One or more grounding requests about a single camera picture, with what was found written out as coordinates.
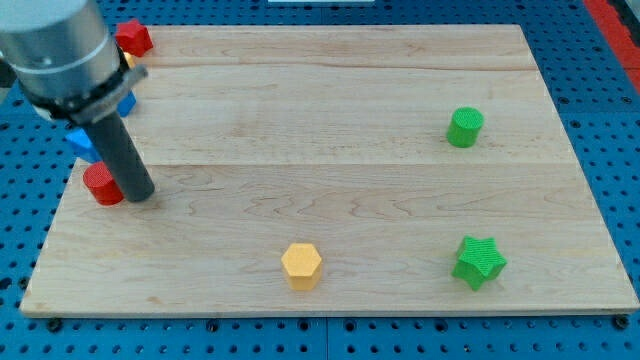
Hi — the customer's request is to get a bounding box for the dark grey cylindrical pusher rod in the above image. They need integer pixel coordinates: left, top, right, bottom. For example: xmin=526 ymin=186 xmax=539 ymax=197
xmin=82 ymin=112 xmax=155 ymax=202

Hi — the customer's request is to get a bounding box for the black pusher mount flange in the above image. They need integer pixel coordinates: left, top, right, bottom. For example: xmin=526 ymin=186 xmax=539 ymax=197
xmin=30 ymin=47 xmax=148 ymax=125

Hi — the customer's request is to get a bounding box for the yellow block behind arm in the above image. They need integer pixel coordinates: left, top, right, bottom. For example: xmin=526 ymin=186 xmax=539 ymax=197
xmin=123 ymin=52 xmax=136 ymax=69

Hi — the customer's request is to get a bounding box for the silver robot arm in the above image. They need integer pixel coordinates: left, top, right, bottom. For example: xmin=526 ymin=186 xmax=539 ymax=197
xmin=1 ymin=0 xmax=155 ymax=202

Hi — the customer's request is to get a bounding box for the yellow hexagon block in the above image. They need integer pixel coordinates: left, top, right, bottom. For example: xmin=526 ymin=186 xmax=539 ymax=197
xmin=281 ymin=243 xmax=323 ymax=291

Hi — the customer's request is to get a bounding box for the red cylinder block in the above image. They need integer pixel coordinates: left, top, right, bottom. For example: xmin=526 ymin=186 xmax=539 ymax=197
xmin=82 ymin=161 xmax=124 ymax=206

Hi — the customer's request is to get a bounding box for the blue block lower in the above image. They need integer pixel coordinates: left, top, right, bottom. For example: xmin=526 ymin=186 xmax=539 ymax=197
xmin=65 ymin=129 xmax=102 ymax=163

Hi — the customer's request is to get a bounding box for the blue block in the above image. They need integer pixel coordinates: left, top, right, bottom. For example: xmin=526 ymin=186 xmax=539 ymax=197
xmin=117 ymin=90 xmax=137 ymax=117
xmin=65 ymin=129 xmax=102 ymax=163

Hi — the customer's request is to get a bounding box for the blue block upper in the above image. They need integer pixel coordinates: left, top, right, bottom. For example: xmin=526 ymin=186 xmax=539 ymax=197
xmin=117 ymin=90 xmax=137 ymax=117

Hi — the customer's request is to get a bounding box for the red star block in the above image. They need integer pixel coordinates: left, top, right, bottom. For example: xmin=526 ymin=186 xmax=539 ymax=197
xmin=115 ymin=19 xmax=154 ymax=57

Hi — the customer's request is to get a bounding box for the wooden board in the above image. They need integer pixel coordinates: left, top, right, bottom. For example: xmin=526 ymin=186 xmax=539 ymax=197
xmin=21 ymin=25 xmax=639 ymax=318

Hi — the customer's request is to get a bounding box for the green cylinder block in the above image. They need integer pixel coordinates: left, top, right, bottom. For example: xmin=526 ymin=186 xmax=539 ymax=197
xmin=446 ymin=107 xmax=484 ymax=148

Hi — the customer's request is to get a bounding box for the green star block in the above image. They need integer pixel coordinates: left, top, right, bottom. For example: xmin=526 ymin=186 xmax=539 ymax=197
xmin=451 ymin=236 xmax=508 ymax=291

